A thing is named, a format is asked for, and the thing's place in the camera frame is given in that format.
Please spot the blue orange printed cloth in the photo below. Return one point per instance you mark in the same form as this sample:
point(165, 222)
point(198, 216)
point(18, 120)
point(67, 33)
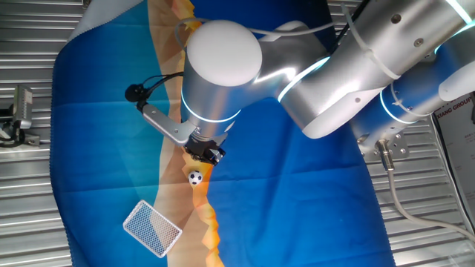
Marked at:
point(289, 207)

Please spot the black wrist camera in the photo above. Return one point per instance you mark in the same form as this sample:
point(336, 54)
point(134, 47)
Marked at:
point(133, 93)

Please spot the white printed poster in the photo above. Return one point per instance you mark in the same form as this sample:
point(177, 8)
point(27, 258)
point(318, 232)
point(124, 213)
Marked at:
point(458, 148)

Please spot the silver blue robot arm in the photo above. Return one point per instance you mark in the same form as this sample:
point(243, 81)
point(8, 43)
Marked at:
point(241, 96)

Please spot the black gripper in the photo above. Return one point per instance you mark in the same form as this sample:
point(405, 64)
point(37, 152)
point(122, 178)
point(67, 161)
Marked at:
point(204, 144)

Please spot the small black white soccer ball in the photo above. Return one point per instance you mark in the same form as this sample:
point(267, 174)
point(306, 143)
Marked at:
point(195, 177)

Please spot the white zip tie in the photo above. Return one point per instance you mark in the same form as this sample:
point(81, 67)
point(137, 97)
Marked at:
point(399, 104)
point(371, 55)

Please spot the white mesh toy goal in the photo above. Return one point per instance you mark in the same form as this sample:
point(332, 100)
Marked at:
point(152, 228)

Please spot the metal camera stand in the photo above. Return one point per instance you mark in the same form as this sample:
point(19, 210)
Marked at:
point(15, 138)

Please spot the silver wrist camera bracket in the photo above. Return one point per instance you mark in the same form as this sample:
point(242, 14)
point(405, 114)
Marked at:
point(165, 126)

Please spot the silver exterior camera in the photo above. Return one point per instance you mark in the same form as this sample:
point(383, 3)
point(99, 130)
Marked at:
point(23, 107)

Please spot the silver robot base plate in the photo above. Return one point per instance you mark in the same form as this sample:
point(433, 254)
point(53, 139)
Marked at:
point(399, 146)

